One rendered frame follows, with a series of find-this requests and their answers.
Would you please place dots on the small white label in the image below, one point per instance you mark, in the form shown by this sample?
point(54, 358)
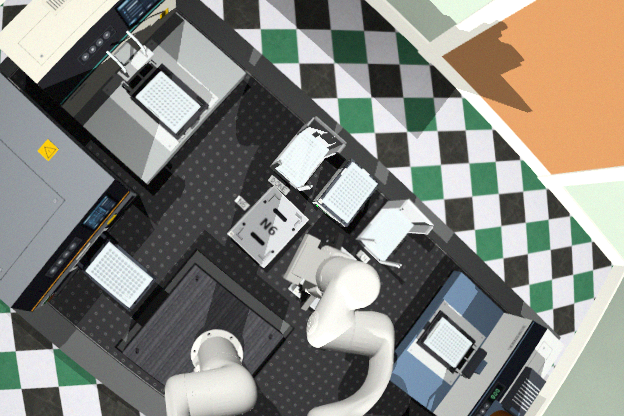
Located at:
point(241, 202)

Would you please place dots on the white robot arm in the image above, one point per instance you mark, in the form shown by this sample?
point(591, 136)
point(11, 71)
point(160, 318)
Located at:
point(336, 324)

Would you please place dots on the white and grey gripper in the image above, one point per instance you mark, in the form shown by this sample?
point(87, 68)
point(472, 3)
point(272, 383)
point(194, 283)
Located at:
point(310, 291)

